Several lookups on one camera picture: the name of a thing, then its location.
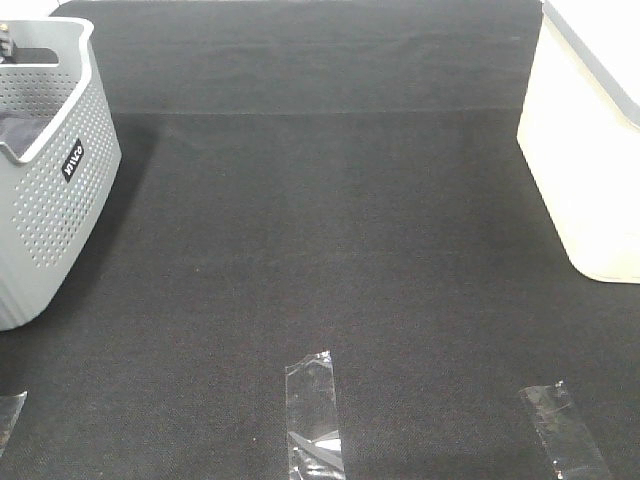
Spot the grey microfibre towel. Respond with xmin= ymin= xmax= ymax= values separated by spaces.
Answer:
xmin=0 ymin=112 xmax=49 ymax=157

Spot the black felt table mat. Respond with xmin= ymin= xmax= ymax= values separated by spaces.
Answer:
xmin=1 ymin=1 xmax=639 ymax=479

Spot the middle clear tape strip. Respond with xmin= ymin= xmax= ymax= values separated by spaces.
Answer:
xmin=285 ymin=351 xmax=346 ymax=479

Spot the clear tape strip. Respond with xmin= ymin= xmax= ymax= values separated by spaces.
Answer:
xmin=285 ymin=351 xmax=346 ymax=479
xmin=0 ymin=391 xmax=28 ymax=456
xmin=519 ymin=380 xmax=613 ymax=480

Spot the grey perforated laundry basket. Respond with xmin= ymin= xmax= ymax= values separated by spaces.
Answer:
xmin=1 ymin=17 xmax=122 ymax=331

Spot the cream white plastic basket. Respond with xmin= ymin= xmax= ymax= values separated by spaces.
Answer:
xmin=517 ymin=1 xmax=639 ymax=284

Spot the right clear tape strip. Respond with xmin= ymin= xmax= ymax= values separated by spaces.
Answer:
xmin=519 ymin=380 xmax=613 ymax=480

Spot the left clear tape strip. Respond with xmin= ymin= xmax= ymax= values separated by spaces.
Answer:
xmin=0 ymin=391 xmax=28 ymax=456

